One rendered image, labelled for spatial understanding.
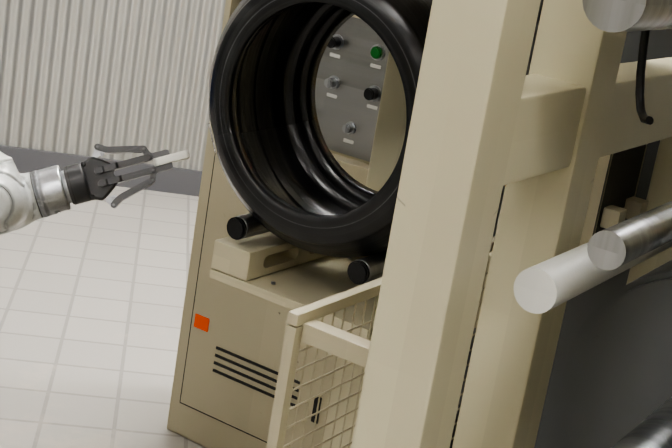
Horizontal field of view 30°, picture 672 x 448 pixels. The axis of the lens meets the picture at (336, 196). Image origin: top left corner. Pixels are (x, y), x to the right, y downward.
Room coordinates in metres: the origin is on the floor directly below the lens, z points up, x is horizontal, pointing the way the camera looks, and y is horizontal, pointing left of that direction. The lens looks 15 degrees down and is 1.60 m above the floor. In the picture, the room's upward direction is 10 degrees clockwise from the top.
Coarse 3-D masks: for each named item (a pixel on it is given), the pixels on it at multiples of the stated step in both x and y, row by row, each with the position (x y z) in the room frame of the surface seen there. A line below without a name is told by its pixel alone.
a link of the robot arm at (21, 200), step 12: (0, 156) 2.10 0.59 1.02; (0, 168) 2.08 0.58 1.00; (12, 168) 2.10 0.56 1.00; (0, 180) 2.04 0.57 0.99; (12, 180) 2.07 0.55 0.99; (0, 192) 2.02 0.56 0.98; (12, 192) 2.04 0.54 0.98; (24, 192) 2.10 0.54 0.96; (0, 204) 2.02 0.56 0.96; (12, 204) 2.03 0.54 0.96; (24, 204) 2.08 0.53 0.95; (0, 216) 2.02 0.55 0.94; (12, 216) 2.04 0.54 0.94; (24, 216) 2.10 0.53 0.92; (0, 228) 2.04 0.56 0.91; (12, 228) 2.08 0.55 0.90
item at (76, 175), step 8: (88, 160) 2.29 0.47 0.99; (96, 160) 2.29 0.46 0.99; (64, 168) 2.27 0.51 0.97; (72, 168) 2.26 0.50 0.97; (80, 168) 2.26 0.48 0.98; (88, 168) 2.28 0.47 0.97; (72, 176) 2.25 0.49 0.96; (80, 176) 2.25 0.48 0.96; (88, 176) 2.28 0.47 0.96; (96, 176) 2.28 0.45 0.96; (104, 176) 2.28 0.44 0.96; (112, 176) 2.29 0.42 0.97; (72, 184) 2.24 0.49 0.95; (80, 184) 2.25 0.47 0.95; (88, 184) 2.27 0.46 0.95; (96, 184) 2.28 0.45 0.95; (112, 184) 2.28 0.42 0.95; (72, 192) 2.24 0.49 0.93; (80, 192) 2.25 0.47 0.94; (88, 192) 2.25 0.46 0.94; (96, 192) 2.27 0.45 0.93; (104, 192) 2.27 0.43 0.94; (72, 200) 2.25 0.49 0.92; (80, 200) 2.25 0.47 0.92; (88, 200) 2.27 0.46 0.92
